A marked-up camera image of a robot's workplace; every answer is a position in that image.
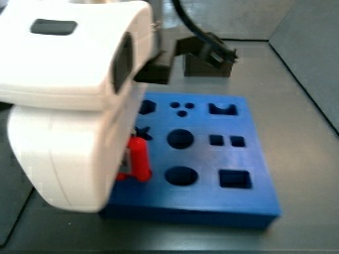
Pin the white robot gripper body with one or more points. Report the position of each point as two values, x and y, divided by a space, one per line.
70 56

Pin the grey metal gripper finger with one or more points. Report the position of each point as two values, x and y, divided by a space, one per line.
126 163

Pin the red square-circle peg object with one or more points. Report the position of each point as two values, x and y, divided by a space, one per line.
138 160

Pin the blue shape-sorting foam block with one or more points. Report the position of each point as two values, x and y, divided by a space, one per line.
210 178

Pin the dark grey curved holder block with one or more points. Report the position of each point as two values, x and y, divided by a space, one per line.
197 68

